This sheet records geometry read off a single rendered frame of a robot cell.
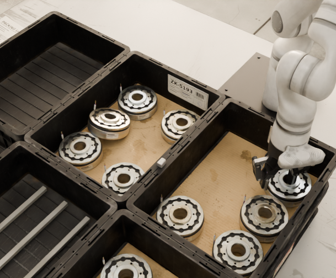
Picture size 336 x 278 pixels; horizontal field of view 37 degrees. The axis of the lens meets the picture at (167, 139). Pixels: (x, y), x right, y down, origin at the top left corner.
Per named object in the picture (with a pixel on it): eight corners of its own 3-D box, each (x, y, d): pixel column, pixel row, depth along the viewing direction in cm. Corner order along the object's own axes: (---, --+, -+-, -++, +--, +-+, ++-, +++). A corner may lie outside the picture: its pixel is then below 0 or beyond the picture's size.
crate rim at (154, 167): (133, 55, 136) (133, 48, 134) (227, 102, 124) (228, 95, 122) (22, 144, 115) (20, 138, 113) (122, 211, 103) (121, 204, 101)
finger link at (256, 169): (256, 154, 106) (261, 170, 110) (248, 158, 106) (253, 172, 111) (260, 164, 104) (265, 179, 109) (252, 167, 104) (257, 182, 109)
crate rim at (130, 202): (228, 102, 124) (228, 95, 122) (341, 159, 112) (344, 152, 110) (122, 212, 103) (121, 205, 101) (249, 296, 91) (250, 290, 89)
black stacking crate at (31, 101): (60, 42, 155) (54, 11, 147) (134, 81, 143) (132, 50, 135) (-47, 116, 134) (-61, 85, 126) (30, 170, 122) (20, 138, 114)
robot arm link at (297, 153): (280, 171, 97) (286, 150, 92) (261, 129, 104) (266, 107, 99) (325, 163, 98) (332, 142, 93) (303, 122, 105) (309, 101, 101)
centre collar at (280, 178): (283, 169, 116) (284, 167, 116) (303, 178, 114) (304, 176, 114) (274, 183, 113) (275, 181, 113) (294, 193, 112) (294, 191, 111)
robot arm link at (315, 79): (320, 103, 85) (361, 27, 83) (275, 81, 88) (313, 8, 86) (326, 108, 91) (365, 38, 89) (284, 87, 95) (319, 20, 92)
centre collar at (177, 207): (179, 201, 110) (179, 199, 110) (196, 214, 108) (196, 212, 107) (164, 215, 108) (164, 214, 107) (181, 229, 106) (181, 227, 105)
